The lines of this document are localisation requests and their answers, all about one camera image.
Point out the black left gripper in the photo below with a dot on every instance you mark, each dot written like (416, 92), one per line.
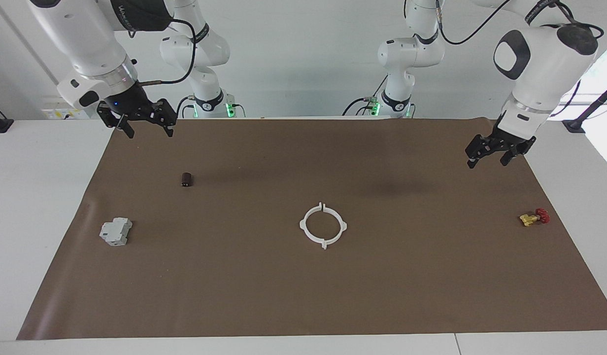
(490, 143)

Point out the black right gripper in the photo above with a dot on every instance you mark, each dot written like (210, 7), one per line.
(131, 106)

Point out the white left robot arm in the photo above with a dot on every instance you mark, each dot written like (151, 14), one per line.
(545, 69)

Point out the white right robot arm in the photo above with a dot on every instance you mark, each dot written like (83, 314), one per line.
(86, 39)

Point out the dark brown short cylinder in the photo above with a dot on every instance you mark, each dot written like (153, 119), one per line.
(186, 179)

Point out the grey circuit breaker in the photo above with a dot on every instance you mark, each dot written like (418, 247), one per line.
(115, 232)

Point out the black tripod stand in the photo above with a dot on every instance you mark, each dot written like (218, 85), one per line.
(591, 106)

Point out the brown table mat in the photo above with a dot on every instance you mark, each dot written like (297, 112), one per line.
(313, 291)

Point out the white wall power socket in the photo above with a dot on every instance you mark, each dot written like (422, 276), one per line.
(54, 114)

